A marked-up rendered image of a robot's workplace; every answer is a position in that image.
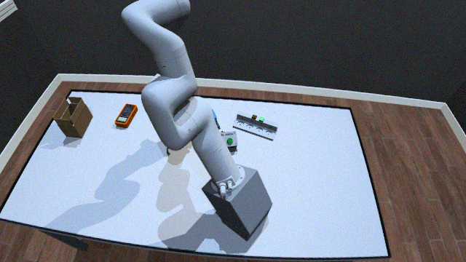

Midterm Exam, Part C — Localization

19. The orange digital multimeter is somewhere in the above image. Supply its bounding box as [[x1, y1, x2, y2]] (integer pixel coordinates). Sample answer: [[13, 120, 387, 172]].
[[115, 103, 138, 128]]

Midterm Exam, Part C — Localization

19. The brown cardboard box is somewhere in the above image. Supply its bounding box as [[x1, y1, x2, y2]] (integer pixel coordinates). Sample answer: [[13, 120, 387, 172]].
[[53, 97, 93, 138]]

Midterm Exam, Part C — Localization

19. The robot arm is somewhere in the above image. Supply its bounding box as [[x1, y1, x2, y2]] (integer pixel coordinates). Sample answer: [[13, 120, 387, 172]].
[[121, 0, 245, 196]]

